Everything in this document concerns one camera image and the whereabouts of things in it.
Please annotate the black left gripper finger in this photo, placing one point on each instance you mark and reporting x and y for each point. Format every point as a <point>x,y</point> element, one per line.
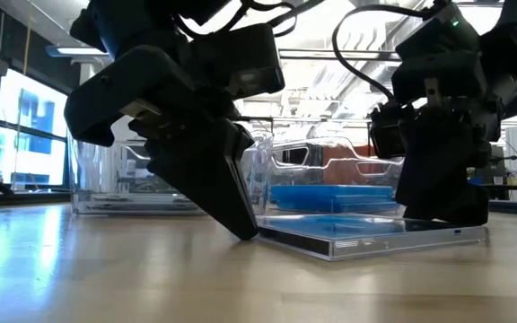
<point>204,179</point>

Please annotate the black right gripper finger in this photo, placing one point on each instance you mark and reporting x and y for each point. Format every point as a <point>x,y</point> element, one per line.
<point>433,170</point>
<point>478,202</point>

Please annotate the black pad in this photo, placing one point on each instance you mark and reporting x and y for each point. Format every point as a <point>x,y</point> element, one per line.
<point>128,208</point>

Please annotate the blue jewel case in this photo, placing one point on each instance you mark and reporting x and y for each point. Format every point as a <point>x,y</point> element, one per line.
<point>330,200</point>
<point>330,209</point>
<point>330,190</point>

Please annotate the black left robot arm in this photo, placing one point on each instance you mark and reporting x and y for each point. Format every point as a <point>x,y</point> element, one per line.
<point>119,22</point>

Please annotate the overhead light bar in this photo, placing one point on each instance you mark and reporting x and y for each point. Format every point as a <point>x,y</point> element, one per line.
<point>83,50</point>

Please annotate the clear plastic bin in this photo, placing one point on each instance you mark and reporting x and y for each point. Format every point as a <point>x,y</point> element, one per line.
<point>330,157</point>
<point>106,179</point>

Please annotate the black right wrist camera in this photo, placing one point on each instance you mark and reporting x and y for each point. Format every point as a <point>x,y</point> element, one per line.
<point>386,134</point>

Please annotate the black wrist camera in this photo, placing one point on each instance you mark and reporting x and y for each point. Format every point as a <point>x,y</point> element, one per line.
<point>240,49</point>
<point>386,134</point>

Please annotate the dark-framed window wall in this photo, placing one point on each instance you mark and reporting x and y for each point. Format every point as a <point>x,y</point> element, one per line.
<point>29,112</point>

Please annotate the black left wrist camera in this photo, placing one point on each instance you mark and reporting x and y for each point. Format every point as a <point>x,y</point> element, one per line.
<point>240,49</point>

